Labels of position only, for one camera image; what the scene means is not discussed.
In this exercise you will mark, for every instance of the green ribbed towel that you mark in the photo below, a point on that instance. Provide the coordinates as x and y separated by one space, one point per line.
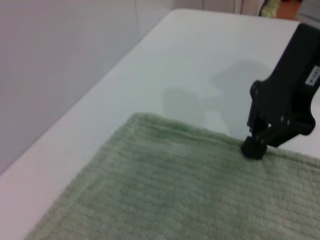
175 187

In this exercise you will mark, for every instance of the grey box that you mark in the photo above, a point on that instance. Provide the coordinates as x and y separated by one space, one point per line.
308 11

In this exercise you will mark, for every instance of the yellow green fuzzy object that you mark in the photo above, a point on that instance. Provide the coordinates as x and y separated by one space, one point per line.
268 7

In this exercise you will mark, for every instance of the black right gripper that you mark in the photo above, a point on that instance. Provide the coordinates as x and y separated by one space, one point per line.
287 87

